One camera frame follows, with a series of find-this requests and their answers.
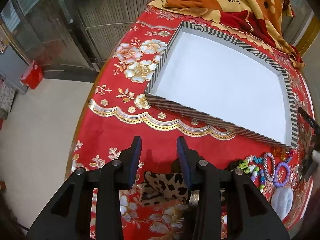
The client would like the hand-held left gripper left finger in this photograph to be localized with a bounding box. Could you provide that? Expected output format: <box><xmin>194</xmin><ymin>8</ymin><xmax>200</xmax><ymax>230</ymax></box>
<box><xmin>26</xmin><ymin>136</ymin><xmax>142</xmax><ymax>240</ymax></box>

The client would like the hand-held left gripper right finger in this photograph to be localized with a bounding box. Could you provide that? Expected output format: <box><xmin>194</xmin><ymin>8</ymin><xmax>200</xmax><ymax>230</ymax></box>
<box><xmin>176</xmin><ymin>137</ymin><xmax>290</xmax><ymax>240</ymax></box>

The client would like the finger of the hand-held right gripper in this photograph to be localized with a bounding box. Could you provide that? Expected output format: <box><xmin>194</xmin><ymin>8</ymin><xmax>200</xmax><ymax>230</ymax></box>
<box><xmin>303</xmin><ymin>134</ymin><xmax>318</xmax><ymax>181</ymax></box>
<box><xmin>297</xmin><ymin>106</ymin><xmax>320</xmax><ymax>131</ymax></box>

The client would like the leopard print hair bow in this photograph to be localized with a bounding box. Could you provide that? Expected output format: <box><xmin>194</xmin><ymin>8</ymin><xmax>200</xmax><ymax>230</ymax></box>
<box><xmin>140</xmin><ymin>171</ymin><xmax>190</xmax><ymax>205</ymax></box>

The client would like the silver spiral hair tie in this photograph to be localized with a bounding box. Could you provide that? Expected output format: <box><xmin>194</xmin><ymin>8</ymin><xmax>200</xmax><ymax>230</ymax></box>
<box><xmin>262</xmin><ymin>152</ymin><xmax>277</xmax><ymax>182</ymax></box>

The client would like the pale fluffy claw clip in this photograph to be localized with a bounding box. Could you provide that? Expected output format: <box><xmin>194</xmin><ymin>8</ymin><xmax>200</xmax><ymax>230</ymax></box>
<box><xmin>271</xmin><ymin>186</ymin><xmax>293</xmax><ymax>220</ymax></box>

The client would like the green blue chunky bead bracelet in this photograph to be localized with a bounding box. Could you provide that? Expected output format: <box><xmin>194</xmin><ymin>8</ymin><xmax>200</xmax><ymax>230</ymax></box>
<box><xmin>237</xmin><ymin>155</ymin><xmax>263</xmax><ymax>175</ymax></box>

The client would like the striped cardboard box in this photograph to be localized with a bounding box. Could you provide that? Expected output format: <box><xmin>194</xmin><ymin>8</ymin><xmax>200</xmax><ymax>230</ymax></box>
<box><xmin>145</xmin><ymin>21</ymin><xmax>299</xmax><ymax>148</ymax></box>

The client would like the red floral tablecloth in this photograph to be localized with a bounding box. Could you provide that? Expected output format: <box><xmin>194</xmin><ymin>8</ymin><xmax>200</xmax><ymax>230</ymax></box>
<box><xmin>66</xmin><ymin>5</ymin><xmax>315</xmax><ymax>240</ymax></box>

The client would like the red bag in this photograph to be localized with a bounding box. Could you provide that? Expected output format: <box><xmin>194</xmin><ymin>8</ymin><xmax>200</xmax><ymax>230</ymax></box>
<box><xmin>20</xmin><ymin>60</ymin><xmax>44</xmax><ymax>90</ymax></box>

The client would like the metal slatted door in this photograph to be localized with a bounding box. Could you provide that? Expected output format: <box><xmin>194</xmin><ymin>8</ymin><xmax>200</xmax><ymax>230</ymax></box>
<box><xmin>67</xmin><ymin>0</ymin><xmax>175</xmax><ymax>71</ymax></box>

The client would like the orange patterned blanket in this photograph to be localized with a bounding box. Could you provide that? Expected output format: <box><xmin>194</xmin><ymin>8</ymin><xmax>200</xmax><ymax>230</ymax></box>
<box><xmin>147</xmin><ymin>0</ymin><xmax>305</xmax><ymax>68</ymax></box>

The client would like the transparent coloured bead bracelet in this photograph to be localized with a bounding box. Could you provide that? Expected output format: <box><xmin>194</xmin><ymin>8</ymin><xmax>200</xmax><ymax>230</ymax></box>
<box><xmin>272</xmin><ymin>148</ymin><xmax>294</xmax><ymax>162</ymax></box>

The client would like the purple bead bracelet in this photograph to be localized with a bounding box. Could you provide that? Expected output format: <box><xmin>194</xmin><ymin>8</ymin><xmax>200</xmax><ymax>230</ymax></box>
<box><xmin>272</xmin><ymin>162</ymin><xmax>292</xmax><ymax>188</ymax></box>

